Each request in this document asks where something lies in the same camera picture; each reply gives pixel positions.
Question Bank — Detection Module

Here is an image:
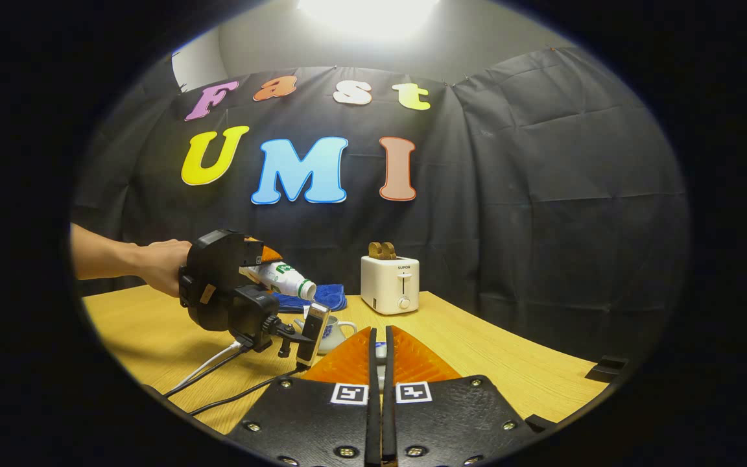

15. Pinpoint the black backdrop cloth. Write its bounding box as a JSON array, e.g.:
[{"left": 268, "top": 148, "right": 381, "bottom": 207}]
[{"left": 70, "top": 45, "right": 691, "bottom": 364}]

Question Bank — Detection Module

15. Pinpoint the white cable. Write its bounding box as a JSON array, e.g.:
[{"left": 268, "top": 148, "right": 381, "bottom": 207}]
[{"left": 165, "top": 342, "right": 244, "bottom": 396}]

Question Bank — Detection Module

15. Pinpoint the white water bottle green label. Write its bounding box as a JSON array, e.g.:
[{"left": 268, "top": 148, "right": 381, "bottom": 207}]
[{"left": 241, "top": 259, "right": 317, "bottom": 301}]

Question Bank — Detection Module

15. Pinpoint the black cable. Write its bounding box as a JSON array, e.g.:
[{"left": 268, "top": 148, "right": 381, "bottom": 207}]
[
  {"left": 189, "top": 365, "right": 309, "bottom": 416},
  {"left": 165, "top": 347, "right": 252, "bottom": 398}
]

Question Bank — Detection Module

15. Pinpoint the black bracket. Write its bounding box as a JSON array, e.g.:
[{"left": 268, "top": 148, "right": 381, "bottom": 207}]
[{"left": 584, "top": 355, "right": 630, "bottom": 383}]

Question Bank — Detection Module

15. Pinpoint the white blue-patterned teacup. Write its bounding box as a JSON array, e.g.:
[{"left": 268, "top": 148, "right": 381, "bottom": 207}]
[{"left": 292, "top": 316, "right": 359, "bottom": 355}]

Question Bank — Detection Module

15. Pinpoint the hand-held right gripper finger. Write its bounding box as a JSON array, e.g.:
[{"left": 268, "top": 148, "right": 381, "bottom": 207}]
[
  {"left": 228, "top": 326, "right": 381, "bottom": 467},
  {"left": 381, "top": 324, "right": 540, "bottom": 467}
]

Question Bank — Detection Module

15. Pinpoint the white toaster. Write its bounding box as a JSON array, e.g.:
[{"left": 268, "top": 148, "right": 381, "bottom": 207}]
[{"left": 361, "top": 255, "right": 421, "bottom": 316}]

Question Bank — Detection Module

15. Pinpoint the blue towel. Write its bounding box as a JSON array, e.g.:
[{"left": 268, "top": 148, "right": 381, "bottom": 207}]
[{"left": 270, "top": 283, "right": 348, "bottom": 313}]

